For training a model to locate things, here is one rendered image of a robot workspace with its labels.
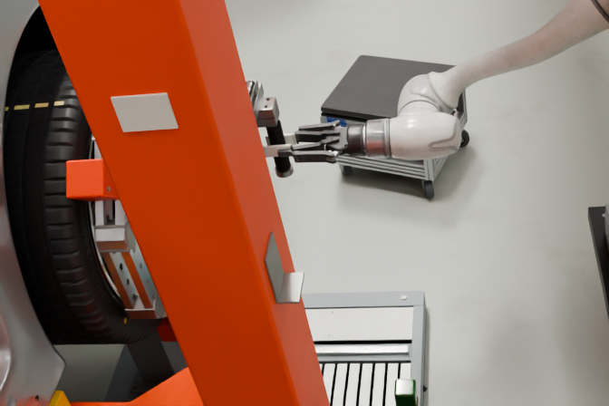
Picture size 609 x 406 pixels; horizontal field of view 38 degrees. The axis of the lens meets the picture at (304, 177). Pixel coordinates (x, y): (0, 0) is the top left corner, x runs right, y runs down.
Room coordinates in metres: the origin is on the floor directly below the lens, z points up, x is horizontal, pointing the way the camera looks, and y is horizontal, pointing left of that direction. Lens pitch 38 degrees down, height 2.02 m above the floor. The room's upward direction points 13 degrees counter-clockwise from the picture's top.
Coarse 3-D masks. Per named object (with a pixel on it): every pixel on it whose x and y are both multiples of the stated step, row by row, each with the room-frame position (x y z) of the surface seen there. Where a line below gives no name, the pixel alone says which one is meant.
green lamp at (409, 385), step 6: (396, 384) 1.04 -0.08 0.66; (402, 384) 1.03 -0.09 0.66; (408, 384) 1.03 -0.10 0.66; (414, 384) 1.03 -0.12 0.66; (396, 390) 1.02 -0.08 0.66; (402, 390) 1.02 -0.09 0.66; (408, 390) 1.02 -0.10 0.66; (414, 390) 1.02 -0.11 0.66; (396, 396) 1.01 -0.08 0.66; (402, 396) 1.01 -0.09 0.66; (408, 396) 1.01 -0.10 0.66; (414, 396) 1.00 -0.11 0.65; (396, 402) 1.01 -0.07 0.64; (402, 402) 1.01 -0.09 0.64; (408, 402) 1.01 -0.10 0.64; (414, 402) 1.00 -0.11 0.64
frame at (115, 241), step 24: (96, 144) 1.41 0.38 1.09; (96, 216) 1.32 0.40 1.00; (120, 216) 1.30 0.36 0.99; (96, 240) 1.29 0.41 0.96; (120, 240) 1.27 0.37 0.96; (120, 264) 1.30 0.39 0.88; (144, 264) 1.30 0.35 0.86; (120, 288) 1.28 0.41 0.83; (144, 288) 1.27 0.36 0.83; (144, 312) 1.28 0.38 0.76
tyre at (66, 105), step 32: (32, 64) 1.63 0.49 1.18; (32, 96) 1.51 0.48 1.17; (64, 96) 1.49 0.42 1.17; (32, 128) 1.44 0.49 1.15; (64, 128) 1.41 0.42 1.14; (32, 160) 1.38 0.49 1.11; (64, 160) 1.36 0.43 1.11; (32, 192) 1.34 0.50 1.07; (64, 192) 1.32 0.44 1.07; (32, 224) 1.30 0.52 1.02; (64, 224) 1.29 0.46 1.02; (32, 256) 1.29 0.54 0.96; (64, 256) 1.26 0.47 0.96; (32, 288) 1.27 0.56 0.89; (64, 288) 1.25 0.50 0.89; (96, 288) 1.27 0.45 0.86; (64, 320) 1.26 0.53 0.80; (96, 320) 1.25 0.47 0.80; (128, 320) 1.32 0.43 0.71; (160, 320) 1.43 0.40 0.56
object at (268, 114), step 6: (264, 102) 1.64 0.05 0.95; (270, 102) 1.64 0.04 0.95; (276, 102) 1.65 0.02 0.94; (264, 108) 1.62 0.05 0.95; (270, 108) 1.62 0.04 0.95; (276, 108) 1.64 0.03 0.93; (258, 114) 1.62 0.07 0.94; (264, 114) 1.62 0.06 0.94; (270, 114) 1.61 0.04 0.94; (276, 114) 1.63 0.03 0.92; (258, 120) 1.62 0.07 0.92; (264, 120) 1.62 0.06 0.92; (270, 120) 1.61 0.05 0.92; (276, 120) 1.62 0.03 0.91; (258, 126) 1.62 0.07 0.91; (264, 126) 1.62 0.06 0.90; (270, 126) 1.62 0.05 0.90
